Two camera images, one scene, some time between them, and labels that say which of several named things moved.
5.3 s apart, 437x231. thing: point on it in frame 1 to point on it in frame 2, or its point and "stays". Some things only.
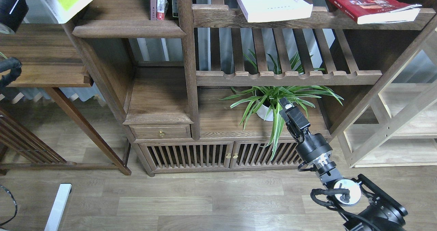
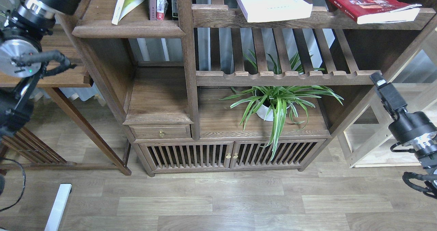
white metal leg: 54,221 stays
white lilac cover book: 262,3 stays
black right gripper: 312,148 to 409,126
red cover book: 369,4 stays
